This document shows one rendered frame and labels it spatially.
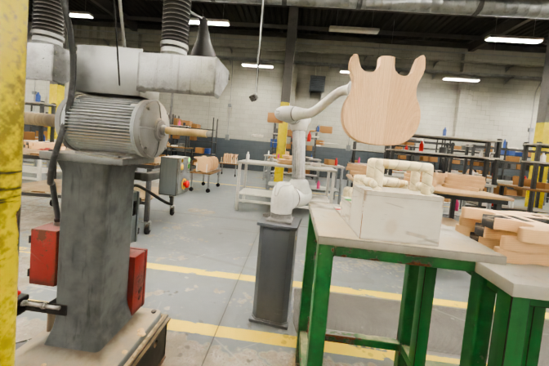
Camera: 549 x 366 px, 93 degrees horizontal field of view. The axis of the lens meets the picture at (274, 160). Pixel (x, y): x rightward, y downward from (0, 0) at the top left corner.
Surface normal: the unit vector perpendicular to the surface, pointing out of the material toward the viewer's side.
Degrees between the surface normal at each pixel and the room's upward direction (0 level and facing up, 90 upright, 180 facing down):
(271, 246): 90
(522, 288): 90
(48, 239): 90
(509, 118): 90
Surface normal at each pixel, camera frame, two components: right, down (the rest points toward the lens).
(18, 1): 0.99, 0.09
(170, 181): -0.07, 0.04
